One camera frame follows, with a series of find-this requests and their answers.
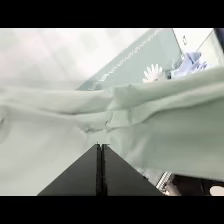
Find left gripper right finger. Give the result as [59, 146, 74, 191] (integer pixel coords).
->
[100, 143, 164, 197]

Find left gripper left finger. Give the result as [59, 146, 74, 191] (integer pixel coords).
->
[37, 143, 101, 197]

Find pale green shirt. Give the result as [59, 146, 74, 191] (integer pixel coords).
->
[0, 64, 224, 197]

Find pale blue garment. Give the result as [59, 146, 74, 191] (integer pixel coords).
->
[170, 51, 210, 80]

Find silver frame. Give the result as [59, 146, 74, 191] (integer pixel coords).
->
[154, 171, 175, 197]

